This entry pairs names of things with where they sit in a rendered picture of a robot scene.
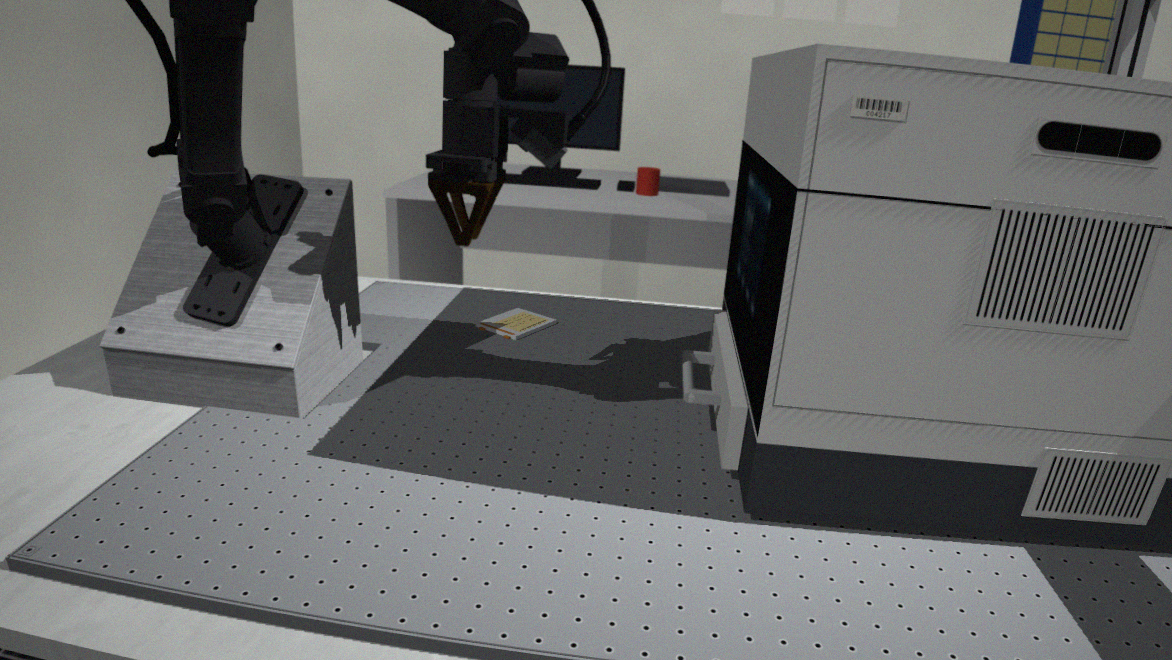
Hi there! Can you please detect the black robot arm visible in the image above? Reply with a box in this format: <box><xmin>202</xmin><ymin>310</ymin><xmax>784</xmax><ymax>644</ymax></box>
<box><xmin>169</xmin><ymin>0</ymin><xmax>571</xmax><ymax>327</ymax></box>

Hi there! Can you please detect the white lab instrument with drawer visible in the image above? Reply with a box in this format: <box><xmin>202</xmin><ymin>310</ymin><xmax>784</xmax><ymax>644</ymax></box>
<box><xmin>682</xmin><ymin>45</ymin><xmax>1172</xmax><ymax>547</ymax></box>

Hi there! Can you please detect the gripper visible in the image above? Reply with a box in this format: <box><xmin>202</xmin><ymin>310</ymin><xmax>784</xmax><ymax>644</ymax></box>
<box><xmin>425</xmin><ymin>100</ymin><xmax>507</xmax><ymax>246</ymax></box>

